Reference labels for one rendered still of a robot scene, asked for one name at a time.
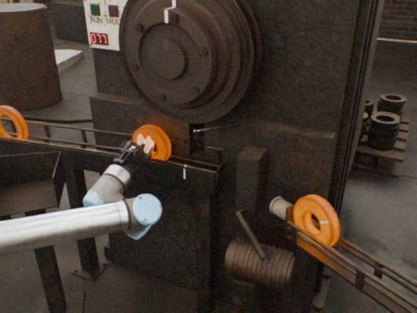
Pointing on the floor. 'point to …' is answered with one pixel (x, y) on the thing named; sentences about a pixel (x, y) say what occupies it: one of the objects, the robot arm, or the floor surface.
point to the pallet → (383, 135)
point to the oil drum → (27, 58)
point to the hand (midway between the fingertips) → (151, 140)
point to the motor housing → (256, 272)
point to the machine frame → (252, 140)
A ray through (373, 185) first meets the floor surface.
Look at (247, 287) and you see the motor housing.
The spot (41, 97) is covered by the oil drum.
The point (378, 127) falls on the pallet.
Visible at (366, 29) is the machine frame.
